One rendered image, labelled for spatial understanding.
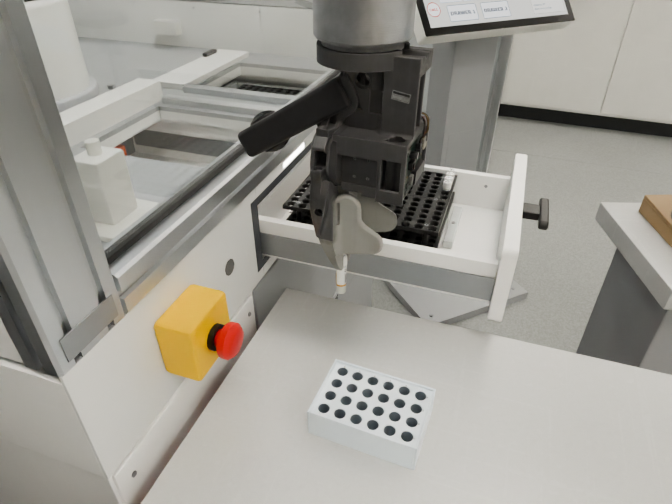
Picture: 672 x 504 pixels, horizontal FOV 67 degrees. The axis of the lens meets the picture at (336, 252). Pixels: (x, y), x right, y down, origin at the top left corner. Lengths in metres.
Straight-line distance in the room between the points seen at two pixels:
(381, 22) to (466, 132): 1.43
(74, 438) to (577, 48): 3.46
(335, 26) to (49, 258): 0.26
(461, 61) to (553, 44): 2.01
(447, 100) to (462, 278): 1.10
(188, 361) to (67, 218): 0.20
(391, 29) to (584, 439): 0.49
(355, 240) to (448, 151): 1.33
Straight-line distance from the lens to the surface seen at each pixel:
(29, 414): 0.56
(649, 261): 0.99
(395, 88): 0.40
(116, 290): 0.48
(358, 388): 0.60
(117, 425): 0.55
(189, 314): 0.54
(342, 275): 0.51
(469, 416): 0.64
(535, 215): 0.73
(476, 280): 0.66
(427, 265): 0.65
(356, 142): 0.40
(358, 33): 0.38
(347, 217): 0.45
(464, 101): 1.74
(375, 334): 0.71
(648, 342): 1.08
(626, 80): 3.73
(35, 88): 0.40
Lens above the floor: 1.26
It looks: 35 degrees down
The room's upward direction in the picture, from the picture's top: straight up
